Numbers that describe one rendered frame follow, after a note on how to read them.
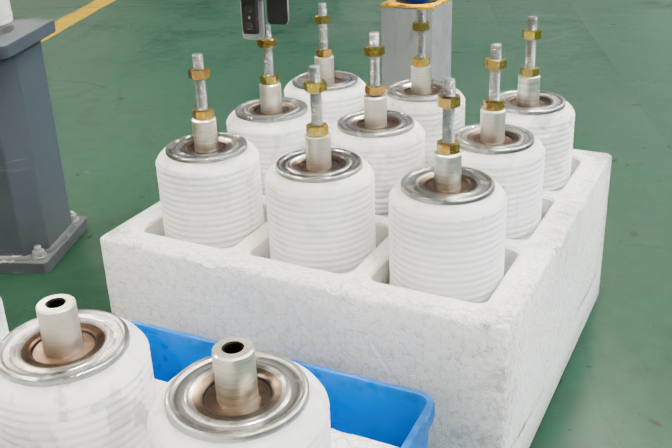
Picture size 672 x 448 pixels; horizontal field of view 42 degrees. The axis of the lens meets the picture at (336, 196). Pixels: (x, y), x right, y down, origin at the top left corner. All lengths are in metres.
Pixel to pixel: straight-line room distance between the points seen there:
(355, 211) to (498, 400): 0.19
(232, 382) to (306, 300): 0.28
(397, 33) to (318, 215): 0.43
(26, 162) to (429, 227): 0.63
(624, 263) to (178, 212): 0.60
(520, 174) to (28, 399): 0.46
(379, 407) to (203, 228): 0.23
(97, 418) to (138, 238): 0.34
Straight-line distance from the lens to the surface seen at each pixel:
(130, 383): 0.51
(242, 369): 0.45
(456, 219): 0.67
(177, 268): 0.78
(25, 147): 1.15
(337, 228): 0.73
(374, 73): 0.83
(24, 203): 1.17
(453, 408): 0.71
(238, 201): 0.79
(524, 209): 0.80
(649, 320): 1.04
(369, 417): 0.71
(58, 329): 0.52
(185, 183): 0.78
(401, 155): 0.82
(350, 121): 0.85
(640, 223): 1.27
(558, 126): 0.89
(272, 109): 0.90
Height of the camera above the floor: 0.53
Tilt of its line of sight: 24 degrees down
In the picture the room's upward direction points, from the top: 2 degrees counter-clockwise
